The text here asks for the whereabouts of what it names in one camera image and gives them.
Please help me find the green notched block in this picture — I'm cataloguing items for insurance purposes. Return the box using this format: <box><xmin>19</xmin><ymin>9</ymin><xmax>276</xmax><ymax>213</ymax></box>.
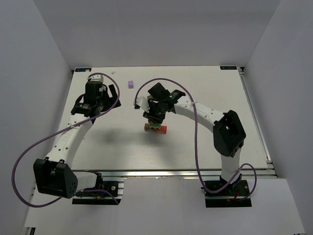
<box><xmin>149</xmin><ymin>123</ymin><xmax>161</xmax><ymax>130</ymax></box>

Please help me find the red rectangular block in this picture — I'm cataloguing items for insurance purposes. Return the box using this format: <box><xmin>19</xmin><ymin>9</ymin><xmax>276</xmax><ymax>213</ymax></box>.
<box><xmin>156</xmin><ymin>125</ymin><xmax>167</xmax><ymax>134</ymax></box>

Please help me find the purple cube block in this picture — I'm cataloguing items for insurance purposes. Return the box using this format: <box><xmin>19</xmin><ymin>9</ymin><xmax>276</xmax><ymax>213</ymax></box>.
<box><xmin>128</xmin><ymin>80</ymin><xmax>134</xmax><ymax>89</ymax></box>

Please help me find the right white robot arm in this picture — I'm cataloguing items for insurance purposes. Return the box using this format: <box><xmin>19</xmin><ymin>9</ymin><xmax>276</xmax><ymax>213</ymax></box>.
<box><xmin>134</xmin><ymin>83</ymin><xmax>246</xmax><ymax>183</ymax></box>

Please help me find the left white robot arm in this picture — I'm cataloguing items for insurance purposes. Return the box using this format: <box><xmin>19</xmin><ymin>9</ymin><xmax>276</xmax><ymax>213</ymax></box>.
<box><xmin>33</xmin><ymin>81</ymin><xmax>121</xmax><ymax>198</ymax></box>

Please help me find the brown block with picture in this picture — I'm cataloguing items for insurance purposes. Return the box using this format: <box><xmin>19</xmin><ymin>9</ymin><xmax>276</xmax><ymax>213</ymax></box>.
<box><xmin>144</xmin><ymin>123</ymin><xmax>151</xmax><ymax>131</ymax></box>

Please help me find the left blue label sticker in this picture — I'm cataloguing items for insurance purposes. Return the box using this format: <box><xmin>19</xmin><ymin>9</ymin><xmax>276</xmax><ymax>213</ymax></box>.
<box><xmin>75</xmin><ymin>68</ymin><xmax>91</xmax><ymax>72</ymax></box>

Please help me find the blue label sticker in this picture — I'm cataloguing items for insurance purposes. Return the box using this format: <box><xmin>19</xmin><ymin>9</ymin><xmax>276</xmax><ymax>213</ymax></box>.
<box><xmin>75</xmin><ymin>68</ymin><xmax>91</xmax><ymax>72</ymax></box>
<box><xmin>220</xmin><ymin>66</ymin><xmax>237</xmax><ymax>70</ymax></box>

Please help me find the right blue label sticker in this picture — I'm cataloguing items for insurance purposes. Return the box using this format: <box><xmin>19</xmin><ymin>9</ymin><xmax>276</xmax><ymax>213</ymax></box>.
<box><xmin>220</xmin><ymin>66</ymin><xmax>237</xmax><ymax>70</ymax></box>

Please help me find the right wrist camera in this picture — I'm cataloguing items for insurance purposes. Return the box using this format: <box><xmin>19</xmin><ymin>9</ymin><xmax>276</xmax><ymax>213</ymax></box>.
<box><xmin>134</xmin><ymin>96</ymin><xmax>149</xmax><ymax>112</ymax></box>

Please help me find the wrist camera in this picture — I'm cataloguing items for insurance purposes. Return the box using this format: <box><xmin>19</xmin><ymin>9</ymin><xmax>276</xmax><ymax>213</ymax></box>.
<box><xmin>134</xmin><ymin>96</ymin><xmax>149</xmax><ymax>112</ymax></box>
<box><xmin>88</xmin><ymin>74</ymin><xmax>104</xmax><ymax>83</ymax></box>

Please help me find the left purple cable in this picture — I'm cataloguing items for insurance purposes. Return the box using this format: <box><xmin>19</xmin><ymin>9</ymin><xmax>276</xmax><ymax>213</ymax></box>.
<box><xmin>11</xmin><ymin>72</ymin><xmax>121</xmax><ymax>208</ymax></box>

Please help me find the purple cable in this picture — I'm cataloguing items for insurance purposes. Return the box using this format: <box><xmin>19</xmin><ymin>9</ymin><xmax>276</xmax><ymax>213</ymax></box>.
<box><xmin>134</xmin><ymin>78</ymin><xmax>258</xmax><ymax>194</ymax></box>
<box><xmin>11</xmin><ymin>72</ymin><xmax>121</xmax><ymax>208</ymax></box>

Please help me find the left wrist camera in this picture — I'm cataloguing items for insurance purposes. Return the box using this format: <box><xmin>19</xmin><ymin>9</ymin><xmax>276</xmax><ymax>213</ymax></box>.
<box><xmin>88</xmin><ymin>74</ymin><xmax>104</xmax><ymax>83</ymax></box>

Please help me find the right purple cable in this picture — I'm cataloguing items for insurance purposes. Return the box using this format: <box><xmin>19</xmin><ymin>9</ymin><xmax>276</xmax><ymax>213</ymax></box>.
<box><xmin>134</xmin><ymin>78</ymin><xmax>258</xmax><ymax>194</ymax></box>

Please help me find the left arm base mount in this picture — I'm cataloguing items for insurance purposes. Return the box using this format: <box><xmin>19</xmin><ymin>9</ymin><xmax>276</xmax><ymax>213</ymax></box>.
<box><xmin>72</xmin><ymin>180</ymin><xmax>124</xmax><ymax>206</ymax></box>

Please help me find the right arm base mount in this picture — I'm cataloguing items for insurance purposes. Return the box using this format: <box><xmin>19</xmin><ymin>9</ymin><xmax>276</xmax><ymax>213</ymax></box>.
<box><xmin>204</xmin><ymin>180</ymin><xmax>252</xmax><ymax>208</ymax></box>

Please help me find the aluminium table frame rail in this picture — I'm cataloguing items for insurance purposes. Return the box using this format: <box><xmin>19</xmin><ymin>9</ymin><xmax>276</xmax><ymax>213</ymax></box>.
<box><xmin>237</xmin><ymin>67</ymin><xmax>278</xmax><ymax>178</ymax></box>

